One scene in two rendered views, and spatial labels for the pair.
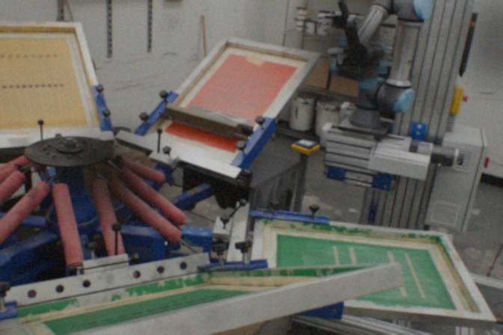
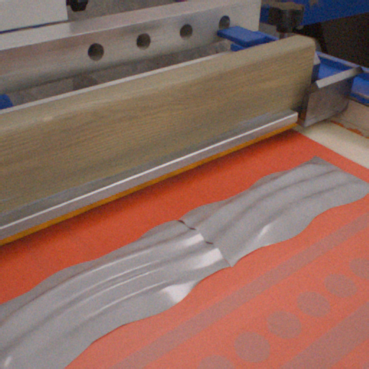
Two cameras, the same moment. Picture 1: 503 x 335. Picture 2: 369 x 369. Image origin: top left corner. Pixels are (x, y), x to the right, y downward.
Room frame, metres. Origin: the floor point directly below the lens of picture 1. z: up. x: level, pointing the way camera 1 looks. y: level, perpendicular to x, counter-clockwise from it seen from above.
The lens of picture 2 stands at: (2.44, 0.00, 1.58)
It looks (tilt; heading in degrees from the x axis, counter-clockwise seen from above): 56 degrees down; 85
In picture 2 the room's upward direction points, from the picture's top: 36 degrees clockwise
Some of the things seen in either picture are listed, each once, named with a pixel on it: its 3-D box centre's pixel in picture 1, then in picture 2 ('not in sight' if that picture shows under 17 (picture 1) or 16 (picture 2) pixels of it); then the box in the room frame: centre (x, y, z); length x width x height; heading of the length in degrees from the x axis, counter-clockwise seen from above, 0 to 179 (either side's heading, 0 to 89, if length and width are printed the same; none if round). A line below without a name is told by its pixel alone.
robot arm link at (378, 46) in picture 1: (373, 51); not in sight; (2.30, -0.46, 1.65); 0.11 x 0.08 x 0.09; 138
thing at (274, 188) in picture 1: (267, 200); not in sight; (2.61, -0.10, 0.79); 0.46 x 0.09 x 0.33; 149
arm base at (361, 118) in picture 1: (366, 114); not in sight; (2.59, -0.54, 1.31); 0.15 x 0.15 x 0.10
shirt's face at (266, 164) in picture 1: (241, 162); not in sight; (2.71, 0.05, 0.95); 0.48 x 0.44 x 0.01; 149
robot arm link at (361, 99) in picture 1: (371, 91); not in sight; (2.58, -0.54, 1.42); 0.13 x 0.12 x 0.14; 48
